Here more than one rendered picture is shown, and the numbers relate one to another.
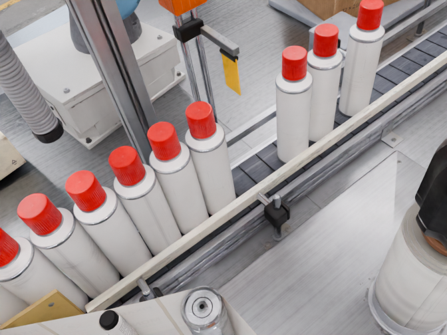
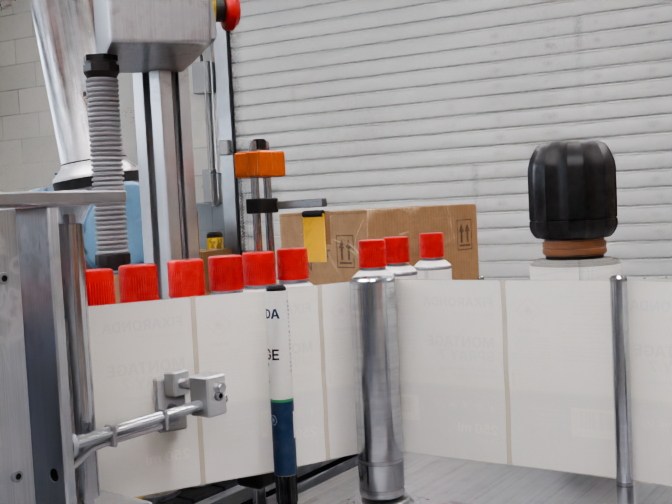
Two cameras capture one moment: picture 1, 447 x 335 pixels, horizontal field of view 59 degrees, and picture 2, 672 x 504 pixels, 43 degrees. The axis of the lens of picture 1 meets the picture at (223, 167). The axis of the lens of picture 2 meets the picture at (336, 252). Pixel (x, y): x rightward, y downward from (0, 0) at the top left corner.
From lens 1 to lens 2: 0.68 m
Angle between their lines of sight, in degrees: 52
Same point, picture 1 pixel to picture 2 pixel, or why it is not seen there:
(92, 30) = (170, 184)
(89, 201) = (196, 279)
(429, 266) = (564, 266)
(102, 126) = not seen: hidden behind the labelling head
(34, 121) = (115, 231)
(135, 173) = (239, 272)
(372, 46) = (443, 274)
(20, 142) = not seen: outside the picture
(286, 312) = (441, 471)
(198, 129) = (294, 265)
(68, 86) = not seen: hidden behind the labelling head
